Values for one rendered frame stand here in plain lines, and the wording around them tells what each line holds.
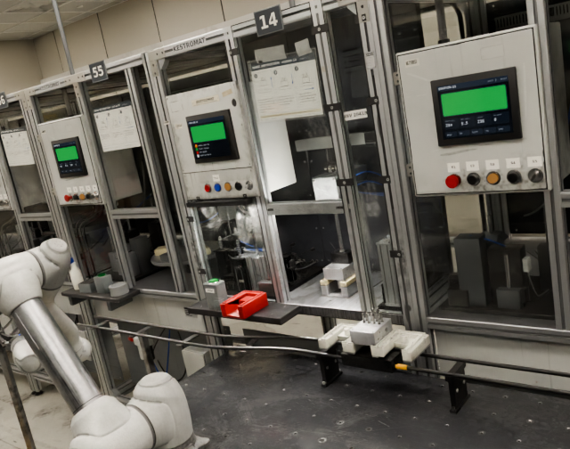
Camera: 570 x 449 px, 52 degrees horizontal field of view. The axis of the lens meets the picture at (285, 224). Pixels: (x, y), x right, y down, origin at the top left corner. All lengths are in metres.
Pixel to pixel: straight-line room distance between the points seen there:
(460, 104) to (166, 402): 1.27
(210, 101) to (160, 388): 1.15
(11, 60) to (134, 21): 2.51
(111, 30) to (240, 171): 6.54
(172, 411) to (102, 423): 0.22
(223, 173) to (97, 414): 1.10
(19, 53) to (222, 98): 8.04
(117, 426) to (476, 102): 1.40
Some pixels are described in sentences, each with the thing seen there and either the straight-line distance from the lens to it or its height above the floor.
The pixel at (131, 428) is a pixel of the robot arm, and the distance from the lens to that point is 1.90.
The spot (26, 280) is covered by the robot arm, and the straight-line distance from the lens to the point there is 2.02.
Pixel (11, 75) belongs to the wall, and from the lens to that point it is 10.15.
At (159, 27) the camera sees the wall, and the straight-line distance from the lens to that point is 8.04.
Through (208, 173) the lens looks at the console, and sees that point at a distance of 2.53.
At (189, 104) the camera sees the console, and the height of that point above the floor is 1.78.
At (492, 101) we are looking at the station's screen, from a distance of 1.82.
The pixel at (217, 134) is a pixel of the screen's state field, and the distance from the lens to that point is 2.42.
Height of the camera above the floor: 1.74
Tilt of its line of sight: 12 degrees down
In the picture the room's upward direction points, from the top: 11 degrees counter-clockwise
